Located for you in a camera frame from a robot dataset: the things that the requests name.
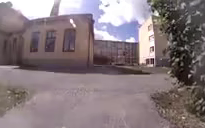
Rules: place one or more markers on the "yellow brick building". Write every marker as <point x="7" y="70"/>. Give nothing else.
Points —
<point x="56" y="57"/>

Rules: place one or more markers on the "tall chimney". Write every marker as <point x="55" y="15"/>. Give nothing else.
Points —
<point x="55" y="7"/>

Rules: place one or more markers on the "pale tall building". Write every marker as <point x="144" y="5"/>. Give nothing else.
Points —
<point x="145" y="40"/>

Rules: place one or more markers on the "grass patch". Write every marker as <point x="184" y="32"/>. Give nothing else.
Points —
<point x="3" y="96"/>

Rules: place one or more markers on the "grey asphalt road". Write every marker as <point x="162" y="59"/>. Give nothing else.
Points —
<point x="90" y="100"/>

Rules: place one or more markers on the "ivy-covered bush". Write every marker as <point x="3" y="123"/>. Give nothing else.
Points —
<point x="190" y="43"/>

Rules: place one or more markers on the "leaf-strewn dirt strip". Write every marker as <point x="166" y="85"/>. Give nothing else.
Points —
<point x="176" y="106"/>

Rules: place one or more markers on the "grey glass-fronted building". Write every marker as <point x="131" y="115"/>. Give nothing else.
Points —
<point x="115" y="51"/>

